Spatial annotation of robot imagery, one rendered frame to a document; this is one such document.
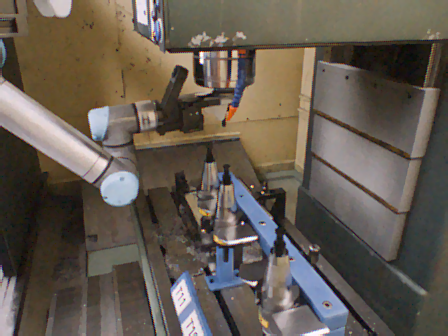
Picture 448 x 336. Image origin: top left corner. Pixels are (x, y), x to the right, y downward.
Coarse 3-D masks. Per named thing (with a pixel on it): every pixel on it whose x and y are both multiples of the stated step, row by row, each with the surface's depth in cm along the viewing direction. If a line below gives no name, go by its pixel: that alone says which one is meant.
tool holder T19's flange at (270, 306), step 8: (256, 288) 54; (296, 288) 54; (256, 296) 53; (264, 296) 53; (296, 296) 52; (256, 304) 54; (264, 304) 52; (272, 304) 51; (280, 304) 51; (288, 304) 51; (296, 304) 53; (264, 312) 52; (272, 312) 52
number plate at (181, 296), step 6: (180, 288) 93; (186, 288) 91; (174, 294) 94; (180, 294) 92; (186, 294) 90; (174, 300) 92; (180, 300) 91; (186, 300) 89; (180, 306) 89; (186, 306) 88; (180, 312) 88
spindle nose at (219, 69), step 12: (204, 60) 87; (216, 60) 86; (228, 60) 86; (252, 60) 89; (204, 72) 88; (216, 72) 87; (228, 72) 87; (252, 72) 90; (204, 84) 90; (216, 84) 88; (228, 84) 88; (252, 84) 93
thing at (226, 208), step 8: (232, 184) 69; (224, 192) 69; (232, 192) 70; (224, 200) 69; (232, 200) 70; (216, 208) 71; (224, 208) 70; (232, 208) 70; (224, 216) 70; (232, 216) 71
